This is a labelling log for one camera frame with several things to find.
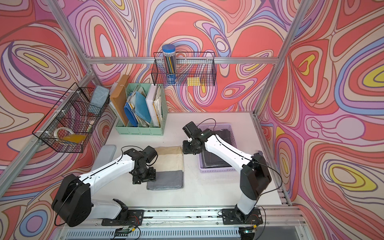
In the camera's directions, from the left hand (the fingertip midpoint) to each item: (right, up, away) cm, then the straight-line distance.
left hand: (151, 181), depth 81 cm
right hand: (+20, +15, +1) cm, 25 cm away
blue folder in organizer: (-19, +38, +18) cm, 46 cm away
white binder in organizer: (-4, +46, +10) cm, 48 cm away
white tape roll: (-39, +27, -15) cm, 50 cm away
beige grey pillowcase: (+9, +6, +8) cm, 13 cm away
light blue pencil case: (-33, +12, +12) cm, 37 cm away
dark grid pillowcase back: (+34, +10, +7) cm, 36 cm away
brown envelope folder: (-22, +46, +8) cm, 52 cm away
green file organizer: (-8, +42, +16) cm, 45 cm away
